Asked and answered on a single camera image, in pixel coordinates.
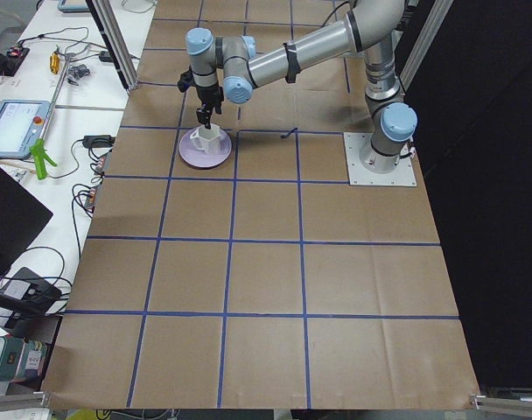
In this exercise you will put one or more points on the black monitor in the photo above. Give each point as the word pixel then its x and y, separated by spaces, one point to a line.
pixel 22 219

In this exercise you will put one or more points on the aluminium frame post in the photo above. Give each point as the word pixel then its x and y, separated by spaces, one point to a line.
pixel 107 25

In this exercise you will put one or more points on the white angular cup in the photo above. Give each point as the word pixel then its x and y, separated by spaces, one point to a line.
pixel 207 140

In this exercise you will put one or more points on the long metal rod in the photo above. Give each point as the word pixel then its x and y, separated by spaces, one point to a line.
pixel 52 105

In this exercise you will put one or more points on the green plastic clamp tool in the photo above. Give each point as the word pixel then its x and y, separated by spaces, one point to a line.
pixel 41 158

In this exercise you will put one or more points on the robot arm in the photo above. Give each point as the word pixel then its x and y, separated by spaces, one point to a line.
pixel 229 68

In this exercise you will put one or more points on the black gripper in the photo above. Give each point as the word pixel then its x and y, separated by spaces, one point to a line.
pixel 207 95

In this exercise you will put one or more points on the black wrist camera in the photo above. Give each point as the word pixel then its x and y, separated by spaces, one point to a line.
pixel 185 80

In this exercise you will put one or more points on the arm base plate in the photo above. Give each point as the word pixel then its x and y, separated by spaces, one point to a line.
pixel 365 167

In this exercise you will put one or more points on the teach pendant tablet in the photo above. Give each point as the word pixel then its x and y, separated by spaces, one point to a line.
pixel 21 123

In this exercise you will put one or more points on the yellow screwdriver handle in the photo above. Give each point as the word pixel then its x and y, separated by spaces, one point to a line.
pixel 54 63

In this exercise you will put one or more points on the black power adapter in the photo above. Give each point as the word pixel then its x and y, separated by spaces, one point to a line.
pixel 98 141

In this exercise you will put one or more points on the lavender plate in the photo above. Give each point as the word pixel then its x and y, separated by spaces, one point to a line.
pixel 199 159

